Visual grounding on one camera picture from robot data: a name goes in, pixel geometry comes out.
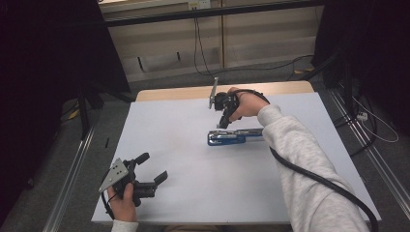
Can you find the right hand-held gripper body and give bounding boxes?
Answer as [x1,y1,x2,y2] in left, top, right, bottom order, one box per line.
[208,76,241,112]

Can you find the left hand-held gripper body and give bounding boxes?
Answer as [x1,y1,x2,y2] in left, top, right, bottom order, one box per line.
[98,157,158,208]

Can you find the blue and silver stapler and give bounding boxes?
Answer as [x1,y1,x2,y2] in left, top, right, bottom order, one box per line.
[207,128,266,147]

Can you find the person's right hand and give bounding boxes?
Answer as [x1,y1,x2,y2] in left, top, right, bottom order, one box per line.
[226,86,271,123]

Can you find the person's left hand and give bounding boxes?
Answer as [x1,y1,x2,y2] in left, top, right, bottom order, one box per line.
[106,183,138,223]

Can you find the white table cover sheet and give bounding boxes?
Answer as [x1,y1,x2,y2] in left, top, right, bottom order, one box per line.
[91,92,382,226]

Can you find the light wooden cabinet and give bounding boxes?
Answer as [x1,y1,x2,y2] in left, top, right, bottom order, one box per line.
[97,0,325,83]

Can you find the black stand legs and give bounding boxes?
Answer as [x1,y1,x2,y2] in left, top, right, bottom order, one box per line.
[76,80,137,140]

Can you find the black horizontal bar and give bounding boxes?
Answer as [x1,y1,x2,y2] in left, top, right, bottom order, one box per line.
[102,0,325,29]

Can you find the black curtain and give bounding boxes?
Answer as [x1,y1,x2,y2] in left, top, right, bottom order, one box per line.
[312,0,410,138]
[0,0,132,225]

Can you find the left hand-held gripper black cable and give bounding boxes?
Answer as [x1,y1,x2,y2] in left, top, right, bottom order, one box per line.
[100,169,116,221]

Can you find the hand-held gripper black cable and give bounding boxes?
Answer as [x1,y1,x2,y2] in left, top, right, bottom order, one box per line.
[231,88,380,232]
[100,169,116,221]

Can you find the aluminium floor rail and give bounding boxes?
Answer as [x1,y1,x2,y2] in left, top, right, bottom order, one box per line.
[327,86,410,212]
[42,125,97,232]

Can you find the thin black hanging cable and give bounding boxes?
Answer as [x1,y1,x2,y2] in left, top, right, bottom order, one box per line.
[192,16,315,79]

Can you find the white wall socket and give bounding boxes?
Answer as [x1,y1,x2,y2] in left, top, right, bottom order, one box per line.
[188,0,213,11]

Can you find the right hand-held gripper black cable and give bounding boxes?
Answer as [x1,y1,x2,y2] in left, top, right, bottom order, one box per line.
[231,88,380,232]

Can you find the black floor cables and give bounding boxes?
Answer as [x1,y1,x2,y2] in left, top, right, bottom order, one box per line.
[333,82,379,159]

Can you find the thin white cable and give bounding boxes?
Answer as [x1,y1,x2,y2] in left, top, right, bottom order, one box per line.
[351,96,400,144]

